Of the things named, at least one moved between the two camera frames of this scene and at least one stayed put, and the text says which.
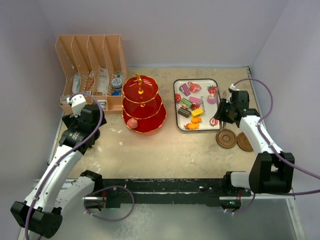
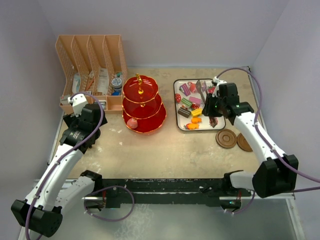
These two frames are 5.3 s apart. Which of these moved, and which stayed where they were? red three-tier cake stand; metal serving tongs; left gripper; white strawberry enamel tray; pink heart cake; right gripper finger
Moved: metal serving tongs; right gripper finger
Stayed: white strawberry enamel tray; red three-tier cake stand; left gripper; pink heart cake
